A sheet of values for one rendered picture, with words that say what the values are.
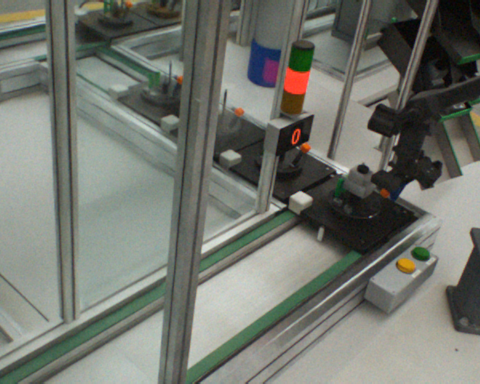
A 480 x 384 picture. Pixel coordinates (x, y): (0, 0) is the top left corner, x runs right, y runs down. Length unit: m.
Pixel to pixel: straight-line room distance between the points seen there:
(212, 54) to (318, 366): 0.91
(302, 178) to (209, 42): 1.16
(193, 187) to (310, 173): 1.10
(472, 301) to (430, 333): 0.12
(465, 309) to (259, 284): 0.49
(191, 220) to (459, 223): 1.33
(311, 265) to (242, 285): 0.19
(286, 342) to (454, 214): 0.87
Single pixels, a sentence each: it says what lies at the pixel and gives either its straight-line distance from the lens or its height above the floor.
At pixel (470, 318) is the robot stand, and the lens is 1.62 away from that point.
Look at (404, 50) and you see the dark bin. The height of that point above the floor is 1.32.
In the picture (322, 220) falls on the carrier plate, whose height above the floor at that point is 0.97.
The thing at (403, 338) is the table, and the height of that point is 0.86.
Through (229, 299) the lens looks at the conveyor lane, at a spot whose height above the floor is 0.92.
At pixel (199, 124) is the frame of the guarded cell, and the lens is 0.69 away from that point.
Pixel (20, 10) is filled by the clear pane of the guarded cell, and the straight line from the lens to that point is 0.52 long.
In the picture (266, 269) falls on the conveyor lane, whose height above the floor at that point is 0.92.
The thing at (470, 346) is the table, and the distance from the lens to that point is 1.61.
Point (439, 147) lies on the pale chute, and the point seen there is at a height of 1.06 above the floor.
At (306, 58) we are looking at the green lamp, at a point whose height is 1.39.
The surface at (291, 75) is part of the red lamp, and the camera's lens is 1.42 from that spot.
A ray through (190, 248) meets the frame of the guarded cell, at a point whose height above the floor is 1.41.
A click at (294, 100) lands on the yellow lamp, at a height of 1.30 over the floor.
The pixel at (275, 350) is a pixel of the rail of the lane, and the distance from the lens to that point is 1.30.
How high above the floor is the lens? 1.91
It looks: 34 degrees down
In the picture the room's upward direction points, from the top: 9 degrees clockwise
